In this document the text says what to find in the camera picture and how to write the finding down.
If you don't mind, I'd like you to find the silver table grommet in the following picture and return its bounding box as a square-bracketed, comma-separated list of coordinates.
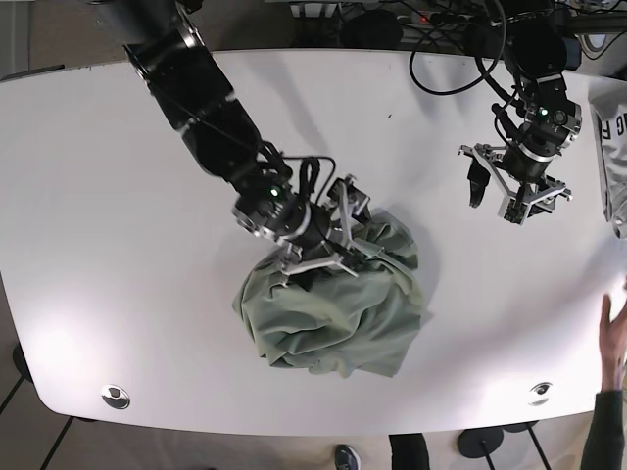
[527, 382, 553, 407]
[101, 384, 130, 410]

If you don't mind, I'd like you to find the left silver table grommet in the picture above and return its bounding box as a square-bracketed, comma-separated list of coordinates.
[101, 384, 130, 410]

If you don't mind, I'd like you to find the person's dark sleeve forearm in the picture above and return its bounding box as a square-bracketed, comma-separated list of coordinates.
[580, 391, 625, 470]

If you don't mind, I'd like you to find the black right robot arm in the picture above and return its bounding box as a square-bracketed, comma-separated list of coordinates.
[91, 1, 371, 277]

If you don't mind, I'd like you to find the right silver table grommet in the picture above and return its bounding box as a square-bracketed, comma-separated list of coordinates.
[527, 382, 553, 407]

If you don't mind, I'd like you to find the person's bare hand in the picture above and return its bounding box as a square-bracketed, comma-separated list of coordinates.
[599, 294, 626, 393]

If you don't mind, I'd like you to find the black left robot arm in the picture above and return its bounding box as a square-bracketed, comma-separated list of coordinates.
[459, 1, 582, 225]

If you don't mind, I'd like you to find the person's black trouser leg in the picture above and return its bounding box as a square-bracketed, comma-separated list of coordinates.
[389, 433, 430, 470]

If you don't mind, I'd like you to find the blue shoe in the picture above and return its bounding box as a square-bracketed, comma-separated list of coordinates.
[334, 444, 361, 470]

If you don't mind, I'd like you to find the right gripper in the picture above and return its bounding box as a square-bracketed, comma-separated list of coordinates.
[232, 174, 371, 278]

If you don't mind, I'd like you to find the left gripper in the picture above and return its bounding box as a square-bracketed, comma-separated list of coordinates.
[459, 73, 582, 225]

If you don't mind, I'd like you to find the black round stand base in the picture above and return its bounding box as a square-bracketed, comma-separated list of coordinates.
[457, 427, 505, 459]

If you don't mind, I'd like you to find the sage green polo shirt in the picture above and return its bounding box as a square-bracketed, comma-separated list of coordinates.
[232, 211, 423, 378]

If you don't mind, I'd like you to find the grey T-shirt black lettering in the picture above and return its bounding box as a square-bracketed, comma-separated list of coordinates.
[589, 81, 626, 240]

